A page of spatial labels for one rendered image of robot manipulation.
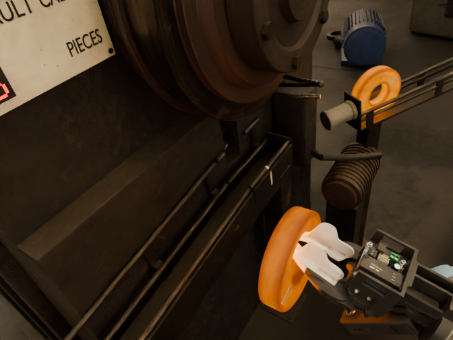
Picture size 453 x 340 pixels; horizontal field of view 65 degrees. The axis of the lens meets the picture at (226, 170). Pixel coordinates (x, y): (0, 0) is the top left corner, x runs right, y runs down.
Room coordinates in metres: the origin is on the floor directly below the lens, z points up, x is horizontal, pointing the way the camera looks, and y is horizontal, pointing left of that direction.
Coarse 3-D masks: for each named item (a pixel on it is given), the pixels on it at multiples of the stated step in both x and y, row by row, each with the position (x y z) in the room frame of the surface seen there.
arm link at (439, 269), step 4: (432, 268) 0.32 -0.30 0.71; (436, 268) 0.31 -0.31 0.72; (440, 268) 0.31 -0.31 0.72; (444, 268) 0.31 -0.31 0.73; (448, 268) 0.30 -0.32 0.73; (452, 268) 0.30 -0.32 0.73; (440, 272) 0.30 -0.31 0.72; (444, 272) 0.30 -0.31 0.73; (448, 272) 0.30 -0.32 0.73; (452, 272) 0.30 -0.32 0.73; (444, 276) 0.29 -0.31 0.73; (448, 276) 0.29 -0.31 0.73; (452, 276) 0.29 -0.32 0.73; (452, 280) 0.28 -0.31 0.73
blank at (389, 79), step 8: (368, 72) 0.91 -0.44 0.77; (376, 72) 0.89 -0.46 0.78; (384, 72) 0.89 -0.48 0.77; (392, 72) 0.90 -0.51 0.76; (360, 80) 0.90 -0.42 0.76; (368, 80) 0.88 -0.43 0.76; (376, 80) 0.89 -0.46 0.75; (384, 80) 0.90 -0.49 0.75; (392, 80) 0.90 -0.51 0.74; (400, 80) 0.91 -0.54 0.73; (360, 88) 0.88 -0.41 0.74; (368, 88) 0.88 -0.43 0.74; (384, 88) 0.92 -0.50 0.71; (392, 88) 0.90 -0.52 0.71; (360, 96) 0.88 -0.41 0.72; (368, 96) 0.88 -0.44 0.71; (376, 96) 0.93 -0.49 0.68; (384, 96) 0.91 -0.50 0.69; (392, 96) 0.91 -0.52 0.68; (368, 104) 0.88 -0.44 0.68; (376, 104) 0.90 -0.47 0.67
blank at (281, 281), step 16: (304, 208) 0.36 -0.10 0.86; (288, 224) 0.32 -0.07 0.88; (304, 224) 0.32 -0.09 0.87; (272, 240) 0.31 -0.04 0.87; (288, 240) 0.30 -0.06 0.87; (272, 256) 0.29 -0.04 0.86; (288, 256) 0.28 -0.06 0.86; (272, 272) 0.27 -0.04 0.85; (288, 272) 0.28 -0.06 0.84; (272, 288) 0.26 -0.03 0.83; (288, 288) 0.27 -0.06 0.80; (272, 304) 0.26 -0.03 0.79; (288, 304) 0.27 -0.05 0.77
